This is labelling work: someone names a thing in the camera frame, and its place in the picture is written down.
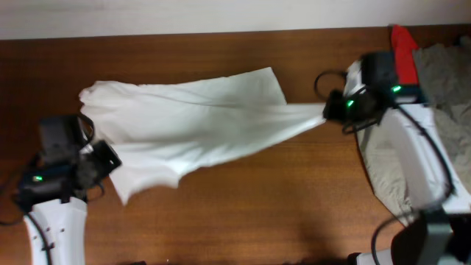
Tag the grey-beige garment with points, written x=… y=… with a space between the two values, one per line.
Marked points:
x=444 y=73

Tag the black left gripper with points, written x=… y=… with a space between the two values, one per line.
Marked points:
x=107 y=159

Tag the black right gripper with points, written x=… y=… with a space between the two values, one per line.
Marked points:
x=334 y=109

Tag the red garment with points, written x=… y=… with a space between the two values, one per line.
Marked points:
x=403 y=46

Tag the white t-shirt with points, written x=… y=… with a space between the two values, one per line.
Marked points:
x=163 y=132

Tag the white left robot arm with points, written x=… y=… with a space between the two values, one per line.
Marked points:
x=53 y=189

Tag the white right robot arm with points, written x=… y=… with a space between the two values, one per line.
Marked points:
x=436 y=230

